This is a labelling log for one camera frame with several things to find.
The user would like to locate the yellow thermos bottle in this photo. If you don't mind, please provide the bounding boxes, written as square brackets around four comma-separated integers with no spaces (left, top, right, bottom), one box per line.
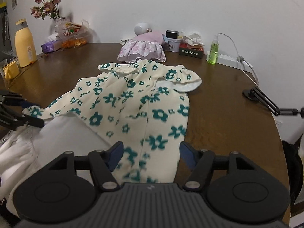
[15,19,37,68]

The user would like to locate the white power strip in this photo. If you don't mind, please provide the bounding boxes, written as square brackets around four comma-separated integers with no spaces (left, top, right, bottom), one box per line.
[216,54,253,73]

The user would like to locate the pink dried flowers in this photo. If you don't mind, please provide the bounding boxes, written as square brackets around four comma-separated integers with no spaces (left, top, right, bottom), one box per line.
[30,0,61,20]

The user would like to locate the white round speaker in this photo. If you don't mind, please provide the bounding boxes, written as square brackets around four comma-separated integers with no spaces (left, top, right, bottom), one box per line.
[134,22,152,36]

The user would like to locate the white tin box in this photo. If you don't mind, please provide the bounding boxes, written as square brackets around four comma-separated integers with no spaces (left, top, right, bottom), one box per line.
[164,38,182,53]

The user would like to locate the green spray bottle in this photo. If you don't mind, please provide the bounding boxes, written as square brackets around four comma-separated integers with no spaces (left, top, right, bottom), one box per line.
[208,34,219,64]

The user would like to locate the purple tissue box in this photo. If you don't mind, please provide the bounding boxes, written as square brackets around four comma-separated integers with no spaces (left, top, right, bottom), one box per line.
[41,33,63,54]

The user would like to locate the pink floral ruffled dress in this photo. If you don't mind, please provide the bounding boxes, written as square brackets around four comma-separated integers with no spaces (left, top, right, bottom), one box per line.
[117,40,166,63]

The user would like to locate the plastic snack bag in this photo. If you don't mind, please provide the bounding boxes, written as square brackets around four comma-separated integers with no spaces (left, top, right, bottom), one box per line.
[55,18,91,49]

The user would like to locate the yellow pouch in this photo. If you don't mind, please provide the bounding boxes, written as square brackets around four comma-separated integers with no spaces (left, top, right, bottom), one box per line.
[4,61,20,80]

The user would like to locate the white charging cable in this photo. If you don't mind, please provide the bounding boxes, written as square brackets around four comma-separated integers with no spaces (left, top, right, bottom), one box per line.
[217,32,261,86]

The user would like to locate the small black box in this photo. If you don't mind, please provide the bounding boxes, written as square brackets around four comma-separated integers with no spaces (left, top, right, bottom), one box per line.
[165,30,179,39]

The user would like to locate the dark red tissue box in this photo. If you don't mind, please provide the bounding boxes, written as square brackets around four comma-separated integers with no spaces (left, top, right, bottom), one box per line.
[179,43,204,59]

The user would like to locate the cream green floral garment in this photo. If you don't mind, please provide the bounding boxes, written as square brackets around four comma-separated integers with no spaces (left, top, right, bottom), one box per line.
[1,60,202,201]

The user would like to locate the pink folded garment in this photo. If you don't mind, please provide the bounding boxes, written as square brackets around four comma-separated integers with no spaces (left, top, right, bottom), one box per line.
[133,31,168,45]

